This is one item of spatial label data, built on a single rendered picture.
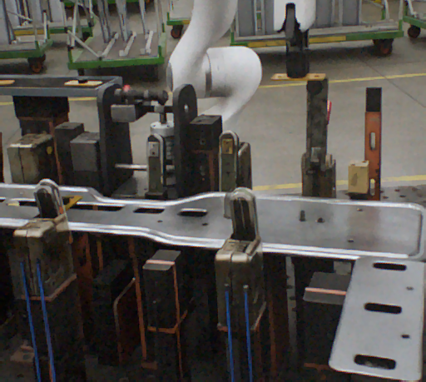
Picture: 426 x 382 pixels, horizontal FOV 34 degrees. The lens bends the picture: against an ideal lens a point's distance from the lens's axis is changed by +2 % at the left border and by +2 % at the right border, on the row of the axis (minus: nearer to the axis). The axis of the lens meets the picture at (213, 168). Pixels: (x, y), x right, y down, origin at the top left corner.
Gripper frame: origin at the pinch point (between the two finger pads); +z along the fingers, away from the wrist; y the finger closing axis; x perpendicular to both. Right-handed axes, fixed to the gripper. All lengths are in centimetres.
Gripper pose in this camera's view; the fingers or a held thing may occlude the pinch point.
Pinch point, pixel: (298, 62)
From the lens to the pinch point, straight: 114.0
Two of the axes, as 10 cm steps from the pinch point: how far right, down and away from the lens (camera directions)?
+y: -3.0, 3.3, -8.9
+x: 9.5, 0.4, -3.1
